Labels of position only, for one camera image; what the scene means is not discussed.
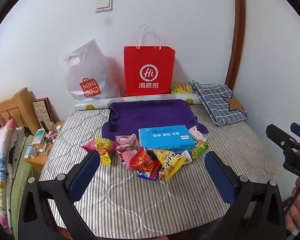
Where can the small clear bottle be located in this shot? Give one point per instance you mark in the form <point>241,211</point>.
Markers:
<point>51,127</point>

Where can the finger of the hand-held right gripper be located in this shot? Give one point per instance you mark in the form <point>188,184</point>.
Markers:
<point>298,130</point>
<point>277,136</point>

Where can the wooden bedside table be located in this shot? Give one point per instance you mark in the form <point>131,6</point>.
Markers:
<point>38,161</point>

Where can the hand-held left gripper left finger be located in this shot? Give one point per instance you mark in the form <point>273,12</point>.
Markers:
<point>86,173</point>

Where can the light pink snack packet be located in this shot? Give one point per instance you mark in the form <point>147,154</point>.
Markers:
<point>196,133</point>

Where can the brown star-shaped cardboard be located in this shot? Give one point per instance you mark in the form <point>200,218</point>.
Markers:
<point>236,105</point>

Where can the yellow tea box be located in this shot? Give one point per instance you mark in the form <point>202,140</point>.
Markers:
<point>182,88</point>

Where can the small blue snack packet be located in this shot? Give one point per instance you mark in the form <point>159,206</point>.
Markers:
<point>146,175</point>

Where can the striped bed sheet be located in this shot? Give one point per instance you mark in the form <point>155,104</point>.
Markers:
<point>140,205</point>

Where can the teal and white box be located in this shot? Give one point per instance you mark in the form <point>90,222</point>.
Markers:
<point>38,135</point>

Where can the blue tissue box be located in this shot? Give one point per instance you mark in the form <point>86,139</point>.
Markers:
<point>162,140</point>

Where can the white and orange snack packet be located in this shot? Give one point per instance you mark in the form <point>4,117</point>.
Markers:
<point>187,156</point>

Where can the red paper bag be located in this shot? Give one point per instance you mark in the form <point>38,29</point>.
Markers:
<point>150,60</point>

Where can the cartoon print pillow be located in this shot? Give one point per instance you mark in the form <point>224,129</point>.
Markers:
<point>0,167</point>

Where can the lemon-patterned paper roll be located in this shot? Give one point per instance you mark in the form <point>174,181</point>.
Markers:
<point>95,105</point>

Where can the blue plaid folded cloth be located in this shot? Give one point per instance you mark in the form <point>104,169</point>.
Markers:
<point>215,102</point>

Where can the wooden door frame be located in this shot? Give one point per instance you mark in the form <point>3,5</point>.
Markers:
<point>238,30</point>

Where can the purple towel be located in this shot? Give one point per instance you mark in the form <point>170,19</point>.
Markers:
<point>150,115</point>

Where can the wooden headboard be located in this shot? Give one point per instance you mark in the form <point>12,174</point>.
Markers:
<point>17,105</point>

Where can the green snack packet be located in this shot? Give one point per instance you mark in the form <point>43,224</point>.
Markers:
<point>198,150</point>

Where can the red snack packet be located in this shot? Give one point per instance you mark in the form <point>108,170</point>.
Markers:
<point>143,162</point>

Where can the patterned book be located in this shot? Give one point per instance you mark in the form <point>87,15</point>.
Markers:
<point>41,112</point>

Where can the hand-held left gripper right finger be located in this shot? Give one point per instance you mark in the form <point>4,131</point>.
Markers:
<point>220,177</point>

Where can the green blanket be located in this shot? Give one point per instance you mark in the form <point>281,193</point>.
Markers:
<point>21,180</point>

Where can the white plastic bag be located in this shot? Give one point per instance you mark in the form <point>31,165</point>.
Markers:
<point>90,62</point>

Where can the pink and yellow snack packet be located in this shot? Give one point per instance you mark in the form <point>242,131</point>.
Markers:
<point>103,147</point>

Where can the white light switch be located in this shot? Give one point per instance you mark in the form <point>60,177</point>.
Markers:
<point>103,4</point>

